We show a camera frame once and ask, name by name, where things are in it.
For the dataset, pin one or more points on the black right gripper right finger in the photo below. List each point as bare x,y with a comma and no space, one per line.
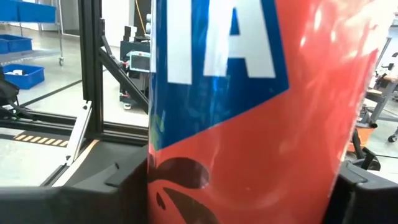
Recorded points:
367,205

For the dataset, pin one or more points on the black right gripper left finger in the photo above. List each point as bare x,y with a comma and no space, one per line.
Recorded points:
93,205

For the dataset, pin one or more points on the red Fanta can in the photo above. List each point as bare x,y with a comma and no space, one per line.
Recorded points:
264,140

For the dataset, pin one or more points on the orange shop vacuum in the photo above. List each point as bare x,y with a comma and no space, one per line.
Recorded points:
363,135

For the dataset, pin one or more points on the black hazard-striped floor mat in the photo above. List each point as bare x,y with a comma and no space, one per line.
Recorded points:
40,140

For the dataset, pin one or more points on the workbench with grey legs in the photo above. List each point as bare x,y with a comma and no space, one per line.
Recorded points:
382,99

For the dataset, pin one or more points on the blue bin with white contents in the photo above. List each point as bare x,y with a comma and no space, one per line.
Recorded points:
28,79

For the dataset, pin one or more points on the black cart with small screen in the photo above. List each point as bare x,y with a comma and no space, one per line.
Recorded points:
140,62

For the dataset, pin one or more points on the blue storage bin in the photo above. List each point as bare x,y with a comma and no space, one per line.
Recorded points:
17,43
31,12

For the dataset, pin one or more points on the black aluminium table frame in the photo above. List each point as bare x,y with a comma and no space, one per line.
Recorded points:
91,62

